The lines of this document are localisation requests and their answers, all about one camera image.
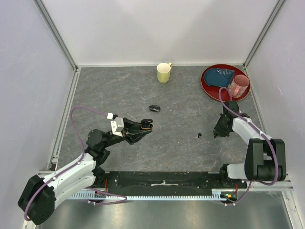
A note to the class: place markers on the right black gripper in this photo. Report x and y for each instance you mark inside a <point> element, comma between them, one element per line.
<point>221,132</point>

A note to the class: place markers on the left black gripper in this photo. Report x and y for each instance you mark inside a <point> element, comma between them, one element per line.
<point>132,132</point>

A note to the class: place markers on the black earbud charging case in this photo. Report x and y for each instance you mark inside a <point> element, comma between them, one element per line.
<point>154,108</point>

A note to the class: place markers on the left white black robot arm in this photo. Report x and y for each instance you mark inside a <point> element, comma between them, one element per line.
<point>42,195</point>

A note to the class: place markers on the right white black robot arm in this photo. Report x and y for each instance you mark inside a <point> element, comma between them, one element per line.
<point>265,157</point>

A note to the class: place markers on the red round tray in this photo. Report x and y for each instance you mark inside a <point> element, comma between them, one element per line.
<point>212,91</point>

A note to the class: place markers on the pink patterned cup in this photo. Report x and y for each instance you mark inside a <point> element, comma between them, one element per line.
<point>238,85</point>

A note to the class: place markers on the blue ceramic plate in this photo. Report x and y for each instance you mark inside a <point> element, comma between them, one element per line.
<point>219,77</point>

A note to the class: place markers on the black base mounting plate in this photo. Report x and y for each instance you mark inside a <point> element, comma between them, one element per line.
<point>144,184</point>

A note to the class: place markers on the yellow green mug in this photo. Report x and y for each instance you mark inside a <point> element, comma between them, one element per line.
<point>163,72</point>

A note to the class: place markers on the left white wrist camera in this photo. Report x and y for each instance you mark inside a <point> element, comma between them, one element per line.
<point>117,124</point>

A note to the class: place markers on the right aluminium frame post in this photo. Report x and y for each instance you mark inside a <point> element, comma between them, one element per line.
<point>264,31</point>

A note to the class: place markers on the aluminium frame post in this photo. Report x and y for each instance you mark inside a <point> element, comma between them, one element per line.
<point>55,32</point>
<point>264,31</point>

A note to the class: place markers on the left aluminium frame post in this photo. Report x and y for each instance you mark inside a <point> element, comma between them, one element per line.
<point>55,32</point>

